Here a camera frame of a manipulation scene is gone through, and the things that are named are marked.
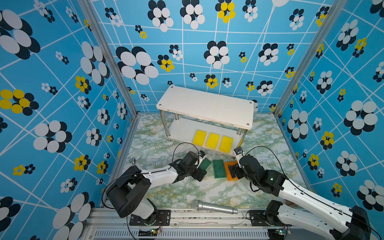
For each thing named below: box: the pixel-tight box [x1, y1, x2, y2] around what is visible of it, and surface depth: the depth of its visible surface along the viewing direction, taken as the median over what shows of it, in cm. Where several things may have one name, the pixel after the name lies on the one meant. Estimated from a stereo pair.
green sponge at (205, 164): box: [199, 157, 212, 170], surface depth 92 cm
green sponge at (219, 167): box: [212, 159, 226, 179], surface depth 91 cm
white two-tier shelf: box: [156, 85, 255, 156], surface depth 81 cm
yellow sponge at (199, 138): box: [192, 129, 207, 147], surface depth 99 cm
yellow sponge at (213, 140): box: [205, 132, 221, 150], surface depth 97 cm
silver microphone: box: [192, 199, 238, 215], surface depth 76 cm
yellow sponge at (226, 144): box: [219, 135, 234, 154], surface depth 98 cm
